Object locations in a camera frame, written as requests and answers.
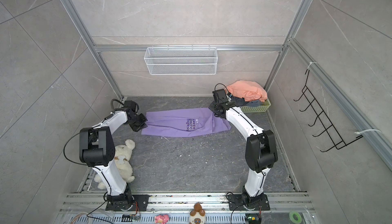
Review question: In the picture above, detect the pink small toy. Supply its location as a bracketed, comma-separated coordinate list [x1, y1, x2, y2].
[154, 214, 169, 224]

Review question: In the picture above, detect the brown white small plush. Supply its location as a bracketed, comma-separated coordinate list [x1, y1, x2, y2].
[189, 203, 206, 224]

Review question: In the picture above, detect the small electronics board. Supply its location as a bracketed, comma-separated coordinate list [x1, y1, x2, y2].
[121, 214, 140, 223]

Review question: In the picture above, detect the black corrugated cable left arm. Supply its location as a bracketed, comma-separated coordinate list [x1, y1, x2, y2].
[111, 98, 126, 114]

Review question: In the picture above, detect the aluminium frame rail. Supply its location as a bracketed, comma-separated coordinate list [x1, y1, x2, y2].
[60, 0, 124, 100]

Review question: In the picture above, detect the green yellow electronics box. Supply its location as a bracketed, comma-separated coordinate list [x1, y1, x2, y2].
[245, 214, 261, 224]

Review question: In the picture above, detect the dark blue t shirt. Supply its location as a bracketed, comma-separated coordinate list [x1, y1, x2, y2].
[231, 95, 263, 107]

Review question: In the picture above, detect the green tape roll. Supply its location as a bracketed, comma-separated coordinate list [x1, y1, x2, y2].
[289, 211, 302, 224]

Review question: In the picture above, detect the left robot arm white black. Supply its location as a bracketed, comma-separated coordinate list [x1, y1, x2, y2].
[79, 99, 150, 211]

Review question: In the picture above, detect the purple t shirt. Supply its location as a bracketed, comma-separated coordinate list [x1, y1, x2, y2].
[141, 108, 231, 138]

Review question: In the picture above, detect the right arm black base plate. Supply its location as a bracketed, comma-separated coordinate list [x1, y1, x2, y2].
[225, 192, 271, 211]

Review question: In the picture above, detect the white wire mesh basket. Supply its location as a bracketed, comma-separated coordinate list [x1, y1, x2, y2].
[144, 47, 218, 75]

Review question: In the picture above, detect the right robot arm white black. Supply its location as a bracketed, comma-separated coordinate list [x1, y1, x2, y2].
[209, 89, 278, 211]

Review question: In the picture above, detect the green plastic basket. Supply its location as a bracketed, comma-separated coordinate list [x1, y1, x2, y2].
[241, 99, 271, 113]

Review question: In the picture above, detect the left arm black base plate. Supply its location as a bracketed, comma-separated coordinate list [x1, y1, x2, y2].
[105, 194, 150, 212]

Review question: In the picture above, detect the orange t shirt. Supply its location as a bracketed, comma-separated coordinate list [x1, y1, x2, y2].
[227, 81, 267, 102]

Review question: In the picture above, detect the black wire hook rack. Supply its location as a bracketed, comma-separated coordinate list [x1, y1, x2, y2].
[294, 70, 363, 153]

